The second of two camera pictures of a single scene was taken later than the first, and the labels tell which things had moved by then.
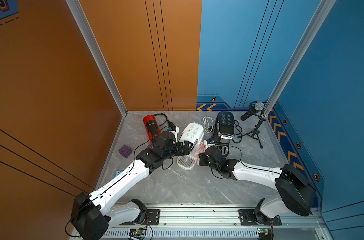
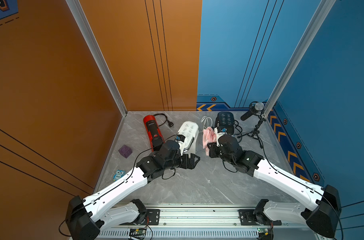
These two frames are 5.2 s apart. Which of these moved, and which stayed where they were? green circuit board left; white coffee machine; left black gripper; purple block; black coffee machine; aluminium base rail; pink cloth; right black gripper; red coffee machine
Moved: left black gripper; pink cloth; right black gripper
Stayed: green circuit board left; white coffee machine; black coffee machine; aluminium base rail; purple block; red coffee machine
